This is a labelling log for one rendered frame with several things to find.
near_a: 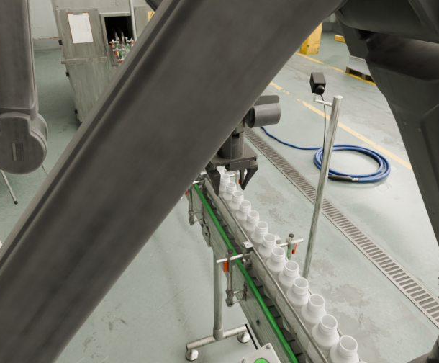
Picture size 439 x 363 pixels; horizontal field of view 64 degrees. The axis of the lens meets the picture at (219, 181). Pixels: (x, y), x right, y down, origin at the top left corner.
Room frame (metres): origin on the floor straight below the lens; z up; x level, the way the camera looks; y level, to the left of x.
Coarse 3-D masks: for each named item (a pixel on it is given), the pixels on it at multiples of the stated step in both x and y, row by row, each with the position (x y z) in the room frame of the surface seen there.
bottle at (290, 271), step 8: (288, 264) 0.67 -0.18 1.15; (296, 264) 0.66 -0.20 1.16; (280, 272) 0.67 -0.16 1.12; (288, 272) 0.64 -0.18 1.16; (296, 272) 0.64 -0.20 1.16; (280, 280) 0.65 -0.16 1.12; (288, 280) 0.64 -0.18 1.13; (288, 288) 0.63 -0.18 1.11; (280, 296) 0.64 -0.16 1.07; (280, 304) 0.64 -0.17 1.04
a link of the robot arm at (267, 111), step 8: (264, 96) 0.67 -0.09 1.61; (272, 96) 0.67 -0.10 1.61; (256, 104) 0.66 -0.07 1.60; (264, 104) 0.67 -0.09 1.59; (272, 104) 0.67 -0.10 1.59; (256, 112) 0.65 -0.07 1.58; (264, 112) 0.66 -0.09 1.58; (272, 112) 0.66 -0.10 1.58; (280, 112) 0.67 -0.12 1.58; (256, 120) 0.65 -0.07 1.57; (264, 120) 0.66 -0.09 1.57; (272, 120) 0.66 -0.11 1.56
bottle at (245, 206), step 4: (244, 200) 0.95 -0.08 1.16; (240, 204) 0.94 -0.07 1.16; (244, 204) 0.95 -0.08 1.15; (248, 204) 0.94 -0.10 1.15; (240, 208) 0.92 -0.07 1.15; (244, 208) 0.92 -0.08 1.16; (248, 208) 0.92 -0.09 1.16; (236, 212) 0.94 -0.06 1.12; (240, 212) 0.92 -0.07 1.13; (244, 212) 0.92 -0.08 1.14; (236, 216) 0.92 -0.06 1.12; (240, 216) 0.91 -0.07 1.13; (244, 216) 0.91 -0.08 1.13; (240, 220) 0.91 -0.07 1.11; (244, 220) 0.90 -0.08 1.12; (240, 224) 0.91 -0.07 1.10; (236, 228) 0.92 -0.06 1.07; (236, 232) 0.92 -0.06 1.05; (240, 232) 0.91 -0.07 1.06; (236, 236) 0.92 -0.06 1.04; (240, 236) 0.91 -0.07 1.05; (240, 240) 0.91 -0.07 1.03
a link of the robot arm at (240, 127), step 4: (252, 108) 0.66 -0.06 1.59; (248, 112) 0.66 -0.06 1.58; (252, 112) 0.66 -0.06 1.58; (248, 116) 0.66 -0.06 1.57; (252, 116) 0.66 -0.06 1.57; (244, 120) 0.65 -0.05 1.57; (248, 120) 0.66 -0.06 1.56; (252, 120) 0.66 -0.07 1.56; (240, 124) 0.64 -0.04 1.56; (244, 124) 0.65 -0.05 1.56; (236, 128) 0.63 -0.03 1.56; (240, 128) 0.64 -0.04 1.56; (244, 128) 0.65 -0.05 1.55; (232, 132) 0.63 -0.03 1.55; (236, 132) 0.63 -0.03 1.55; (240, 132) 0.64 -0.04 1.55; (232, 136) 0.64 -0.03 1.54
